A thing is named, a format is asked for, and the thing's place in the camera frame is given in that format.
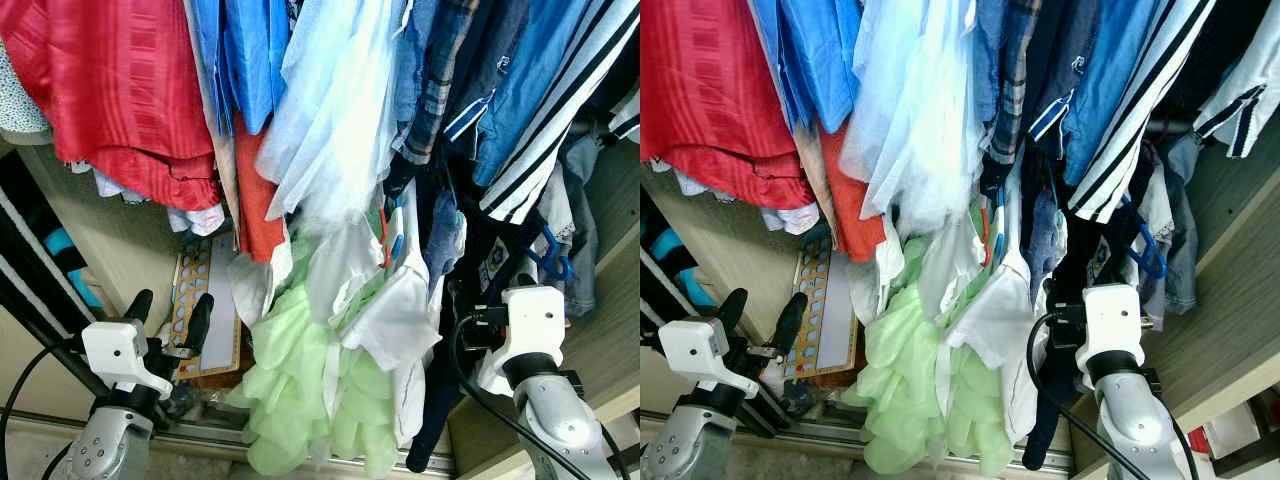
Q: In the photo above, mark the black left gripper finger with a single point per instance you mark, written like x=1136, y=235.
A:
x=199, y=322
x=733, y=308
x=790, y=320
x=138, y=306

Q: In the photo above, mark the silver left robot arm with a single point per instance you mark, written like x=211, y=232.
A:
x=680, y=450
x=100, y=445

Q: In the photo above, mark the colourful stencil board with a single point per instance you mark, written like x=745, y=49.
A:
x=215, y=330
x=828, y=330

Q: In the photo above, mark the white hanging shirt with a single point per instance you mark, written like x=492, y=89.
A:
x=395, y=320
x=990, y=320

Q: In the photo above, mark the blue plastic hanger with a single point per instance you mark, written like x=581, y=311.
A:
x=553, y=268
x=1150, y=262

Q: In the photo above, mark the cyan and black item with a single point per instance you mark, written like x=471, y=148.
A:
x=675, y=245
x=65, y=245

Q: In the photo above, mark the light green ruffled garment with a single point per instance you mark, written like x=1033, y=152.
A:
x=290, y=370
x=900, y=380

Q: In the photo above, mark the dark navy hanging trousers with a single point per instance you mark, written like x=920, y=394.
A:
x=1040, y=430
x=435, y=420

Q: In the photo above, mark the grey hanging jeans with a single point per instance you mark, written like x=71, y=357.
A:
x=580, y=250
x=1180, y=250

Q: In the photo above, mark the orange hanging garment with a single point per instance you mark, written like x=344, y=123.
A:
x=258, y=200
x=850, y=210

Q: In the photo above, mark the metal closet sliding track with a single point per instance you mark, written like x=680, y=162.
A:
x=300, y=455

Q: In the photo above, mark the red and white box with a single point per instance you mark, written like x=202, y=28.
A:
x=1230, y=435

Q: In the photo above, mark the white navy-striped sleeve garment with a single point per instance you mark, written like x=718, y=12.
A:
x=1240, y=90
x=628, y=120

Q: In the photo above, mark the white black-striped hanging garment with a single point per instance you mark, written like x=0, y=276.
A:
x=1140, y=120
x=560, y=110

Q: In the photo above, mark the red hanging garment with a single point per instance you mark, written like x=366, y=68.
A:
x=720, y=80
x=110, y=80

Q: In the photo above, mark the white dotted garment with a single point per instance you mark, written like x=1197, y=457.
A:
x=15, y=110

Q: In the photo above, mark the white sheer hanging garment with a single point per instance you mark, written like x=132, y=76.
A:
x=340, y=120
x=920, y=120

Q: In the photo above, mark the plaid hanging shirt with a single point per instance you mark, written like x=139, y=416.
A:
x=435, y=90
x=1010, y=90

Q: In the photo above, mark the blue denim hanging shirt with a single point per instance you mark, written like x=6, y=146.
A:
x=1110, y=80
x=530, y=80

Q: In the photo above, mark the bright blue hanging shirt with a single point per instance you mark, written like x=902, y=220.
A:
x=250, y=60
x=820, y=60

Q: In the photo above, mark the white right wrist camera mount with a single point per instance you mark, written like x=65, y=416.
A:
x=535, y=320
x=1110, y=315

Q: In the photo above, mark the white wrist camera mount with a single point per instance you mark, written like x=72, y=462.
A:
x=115, y=350
x=535, y=320
x=1110, y=315
x=690, y=345

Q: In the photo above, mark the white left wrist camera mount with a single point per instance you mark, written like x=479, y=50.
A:
x=115, y=350
x=690, y=345

